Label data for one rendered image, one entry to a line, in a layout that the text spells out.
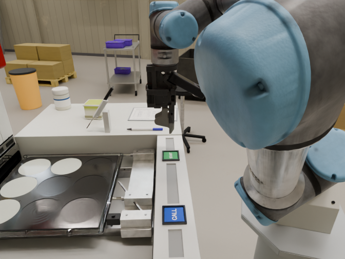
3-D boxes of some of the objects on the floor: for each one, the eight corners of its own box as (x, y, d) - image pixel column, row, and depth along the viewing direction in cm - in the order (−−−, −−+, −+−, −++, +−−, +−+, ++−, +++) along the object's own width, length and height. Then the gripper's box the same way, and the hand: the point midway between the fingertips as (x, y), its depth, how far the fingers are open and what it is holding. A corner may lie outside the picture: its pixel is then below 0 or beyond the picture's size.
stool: (210, 134, 306) (214, 82, 278) (198, 155, 264) (201, 96, 236) (169, 127, 324) (169, 78, 296) (151, 146, 282) (149, 90, 254)
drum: (13, 109, 382) (2, 72, 357) (31, 101, 413) (22, 67, 388) (32, 111, 373) (22, 74, 348) (49, 103, 404) (41, 68, 379)
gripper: (147, 60, 74) (150, 127, 83) (145, 68, 66) (148, 140, 75) (177, 60, 74) (176, 126, 83) (178, 67, 66) (177, 140, 75)
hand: (172, 129), depth 79 cm, fingers closed
